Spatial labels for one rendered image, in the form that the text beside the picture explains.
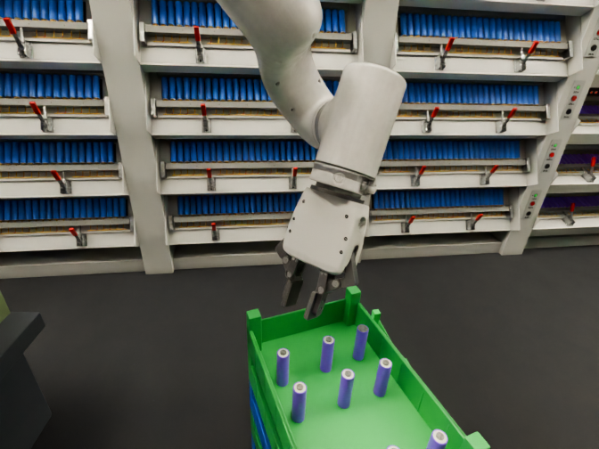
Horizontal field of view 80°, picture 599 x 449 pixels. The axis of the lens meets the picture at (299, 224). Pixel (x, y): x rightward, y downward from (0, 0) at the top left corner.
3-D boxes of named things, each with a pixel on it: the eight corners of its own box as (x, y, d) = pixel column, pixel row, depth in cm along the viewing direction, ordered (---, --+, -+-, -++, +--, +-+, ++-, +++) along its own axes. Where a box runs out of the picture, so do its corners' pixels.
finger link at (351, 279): (375, 271, 46) (343, 295, 48) (341, 224, 48) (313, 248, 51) (372, 272, 45) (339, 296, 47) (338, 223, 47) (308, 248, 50)
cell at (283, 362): (274, 379, 55) (274, 348, 52) (285, 375, 56) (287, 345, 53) (278, 388, 54) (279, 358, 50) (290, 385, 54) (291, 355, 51)
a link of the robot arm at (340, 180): (386, 184, 49) (379, 205, 49) (332, 169, 54) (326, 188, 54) (363, 174, 42) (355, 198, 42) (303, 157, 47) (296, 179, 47)
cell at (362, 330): (365, 322, 57) (359, 351, 60) (355, 325, 57) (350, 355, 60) (371, 330, 56) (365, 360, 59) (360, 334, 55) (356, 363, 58)
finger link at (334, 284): (348, 280, 49) (332, 325, 49) (328, 271, 50) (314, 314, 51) (338, 281, 46) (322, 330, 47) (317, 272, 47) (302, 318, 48)
